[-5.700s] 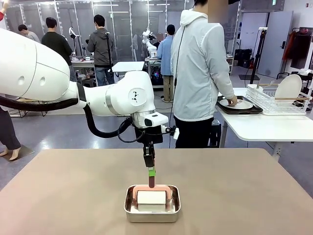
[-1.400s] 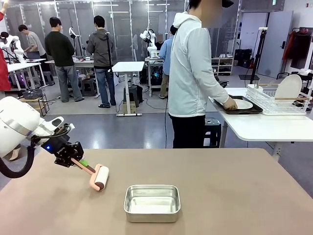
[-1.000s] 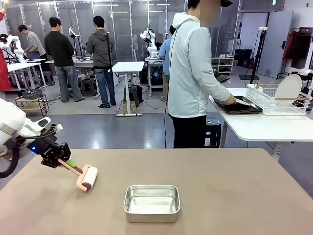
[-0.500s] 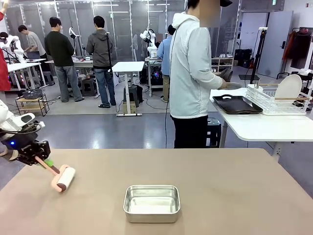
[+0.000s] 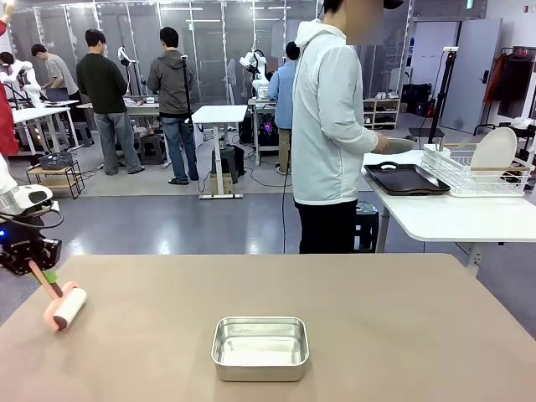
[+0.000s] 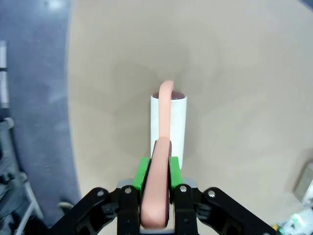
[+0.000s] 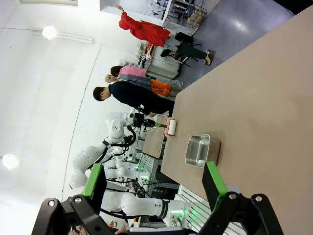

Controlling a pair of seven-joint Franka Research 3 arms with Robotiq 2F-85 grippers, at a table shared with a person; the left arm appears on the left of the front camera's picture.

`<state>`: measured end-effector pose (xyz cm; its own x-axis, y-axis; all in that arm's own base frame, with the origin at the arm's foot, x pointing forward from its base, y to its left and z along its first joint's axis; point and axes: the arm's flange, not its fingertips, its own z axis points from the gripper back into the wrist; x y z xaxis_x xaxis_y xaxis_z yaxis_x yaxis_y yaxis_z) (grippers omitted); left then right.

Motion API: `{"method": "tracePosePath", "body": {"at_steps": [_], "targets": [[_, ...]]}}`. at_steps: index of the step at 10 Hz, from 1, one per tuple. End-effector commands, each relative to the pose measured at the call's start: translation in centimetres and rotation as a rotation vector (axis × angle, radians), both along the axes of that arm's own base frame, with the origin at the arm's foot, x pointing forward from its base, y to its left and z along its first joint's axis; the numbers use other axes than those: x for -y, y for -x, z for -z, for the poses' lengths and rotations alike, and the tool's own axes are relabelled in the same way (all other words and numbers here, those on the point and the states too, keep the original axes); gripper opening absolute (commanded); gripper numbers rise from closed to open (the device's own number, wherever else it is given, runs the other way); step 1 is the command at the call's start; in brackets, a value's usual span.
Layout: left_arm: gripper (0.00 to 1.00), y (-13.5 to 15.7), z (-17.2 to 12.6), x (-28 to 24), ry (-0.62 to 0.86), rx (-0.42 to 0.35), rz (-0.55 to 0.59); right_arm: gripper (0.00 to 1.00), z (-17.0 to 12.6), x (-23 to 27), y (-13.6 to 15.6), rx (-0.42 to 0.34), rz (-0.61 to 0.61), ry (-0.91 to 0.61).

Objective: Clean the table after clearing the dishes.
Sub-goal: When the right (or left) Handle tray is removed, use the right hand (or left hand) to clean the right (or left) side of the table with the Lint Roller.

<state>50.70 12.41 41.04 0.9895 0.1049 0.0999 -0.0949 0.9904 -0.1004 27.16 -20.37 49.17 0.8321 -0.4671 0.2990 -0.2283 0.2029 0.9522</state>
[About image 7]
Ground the seated figure in dark trousers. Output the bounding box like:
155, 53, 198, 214
175, 31, 216, 66

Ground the figure in pink top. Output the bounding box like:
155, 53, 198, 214
110, 65, 147, 78

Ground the white desk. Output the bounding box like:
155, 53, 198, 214
161, 0, 196, 31

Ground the rectangular steel container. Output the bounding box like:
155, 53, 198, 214
185, 134, 222, 169

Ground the bald mannequin in orange shorts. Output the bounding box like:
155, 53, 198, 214
104, 74, 184, 98

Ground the left arm black cable sleeve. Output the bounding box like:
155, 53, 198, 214
101, 126, 137, 160

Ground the mannequin in red dress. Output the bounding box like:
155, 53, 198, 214
114, 4, 172, 47

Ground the black folding chair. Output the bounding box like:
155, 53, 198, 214
160, 31, 202, 68

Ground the man in black sweater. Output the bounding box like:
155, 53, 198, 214
92, 81, 176, 118

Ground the round ceiling lamp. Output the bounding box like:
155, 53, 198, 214
1, 153, 20, 171
41, 25, 58, 41

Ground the pink lint roller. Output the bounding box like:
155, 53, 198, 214
158, 117, 179, 138

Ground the small brown table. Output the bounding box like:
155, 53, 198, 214
141, 111, 170, 159

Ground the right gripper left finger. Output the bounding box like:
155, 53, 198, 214
31, 163, 113, 235

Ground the aluminium mounting frame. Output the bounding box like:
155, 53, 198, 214
175, 185, 245, 232

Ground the white cabinet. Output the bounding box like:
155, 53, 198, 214
145, 46, 183, 80

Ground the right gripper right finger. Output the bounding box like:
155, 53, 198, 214
198, 161, 284, 235

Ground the small wooden stand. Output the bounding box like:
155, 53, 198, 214
187, 3, 208, 26

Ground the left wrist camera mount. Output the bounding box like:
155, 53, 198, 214
129, 112, 147, 128

